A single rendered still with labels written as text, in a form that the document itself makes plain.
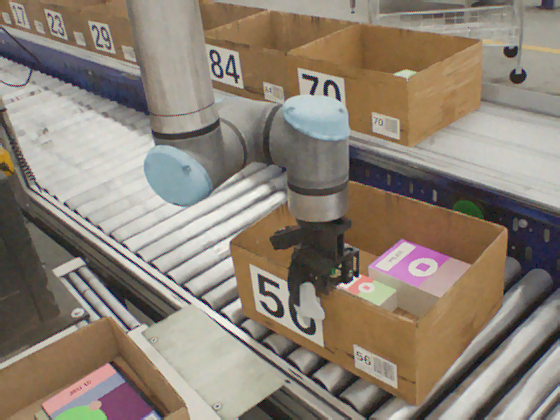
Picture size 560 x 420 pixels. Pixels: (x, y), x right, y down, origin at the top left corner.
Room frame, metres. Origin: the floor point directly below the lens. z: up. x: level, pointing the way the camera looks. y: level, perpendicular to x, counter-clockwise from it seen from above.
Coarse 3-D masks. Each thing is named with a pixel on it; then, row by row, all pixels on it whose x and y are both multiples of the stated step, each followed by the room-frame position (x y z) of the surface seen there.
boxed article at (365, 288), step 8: (360, 280) 0.92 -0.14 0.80; (368, 280) 0.92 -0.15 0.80; (344, 288) 0.91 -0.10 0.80; (352, 288) 0.91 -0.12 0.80; (360, 288) 0.90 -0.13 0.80; (368, 288) 0.90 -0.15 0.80; (376, 288) 0.89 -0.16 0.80; (384, 288) 0.89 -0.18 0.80; (392, 288) 0.89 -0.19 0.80; (360, 296) 0.88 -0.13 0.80; (368, 296) 0.88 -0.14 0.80; (376, 296) 0.87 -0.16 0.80; (384, 296) 0.87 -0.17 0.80; (392, 296) 0.87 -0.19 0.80; (376, 304) 0.85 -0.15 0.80; (384, 304) 0.86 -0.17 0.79; (392, 304) 0.87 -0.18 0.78
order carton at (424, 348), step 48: (384, 192) 1.04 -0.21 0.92; (240, 240) 0.96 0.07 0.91; (384, 240) 1.04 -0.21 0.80; (432, 240) 0.96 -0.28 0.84; (480, 240) 0.89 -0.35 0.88; (240, 288) 0.93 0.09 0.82; (336, 288) 0.76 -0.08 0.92; (480, 288) 0.79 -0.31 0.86; (288, 336) 0.85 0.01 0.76; (336, 336) 0.77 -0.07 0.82; (384, 336) 0.70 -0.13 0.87; (432, 336) 0.69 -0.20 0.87; (384, 384) 0.70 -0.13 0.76; (432, 384) 0.69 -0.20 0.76
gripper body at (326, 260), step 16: (304, 224) 0.78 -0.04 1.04; (320, 224) 0.77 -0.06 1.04; (336, 224) 0.76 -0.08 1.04; (320, 240) 0.78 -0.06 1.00; (336, 240) 0.76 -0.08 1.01; (304, 256) 0.78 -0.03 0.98; (320, 256) 0.77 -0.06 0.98; (336, 256) 0.75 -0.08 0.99; (352, 256) 0.77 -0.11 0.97; (304, 272) 0.78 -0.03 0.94; (320, 272) 0.76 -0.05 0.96; (336, 272) 0.76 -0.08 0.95; (352, 272) 0.77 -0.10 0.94; (320, 288) 0.75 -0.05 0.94
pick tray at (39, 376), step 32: (96, 320) 0.86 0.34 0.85; (64, 352) 0.82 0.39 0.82; (96, 352) 0.85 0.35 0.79; (128, 352) 0.83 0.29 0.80; (0, 384) 0.77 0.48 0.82; (32, 384) 0.79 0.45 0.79; (64, 384) 0.81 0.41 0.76; (160, 384) 0.72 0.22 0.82; (0, 416) 0.75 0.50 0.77; (32, 416) 0.75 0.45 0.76
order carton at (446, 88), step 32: (352, 32) 1.74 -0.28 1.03; (384, 32) 1.69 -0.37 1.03; (416, 32) 1.61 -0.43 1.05; (288, 64) 1.58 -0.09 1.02; (320, 64) 1.48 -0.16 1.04; (352, 64) 1.73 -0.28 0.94; (384, 64) 1.69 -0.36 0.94; (416, 64) 1.61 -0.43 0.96; (448, 64) 1.36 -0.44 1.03; (480, 64) 1.45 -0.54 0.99; (352, 96) 1.40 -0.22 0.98; (384, 96) 1.33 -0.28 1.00; (416, 96) 1.29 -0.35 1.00; (448, 96) 1.37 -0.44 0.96; (352, 128) 1.41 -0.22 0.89; (416, 128) 1.29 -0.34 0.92
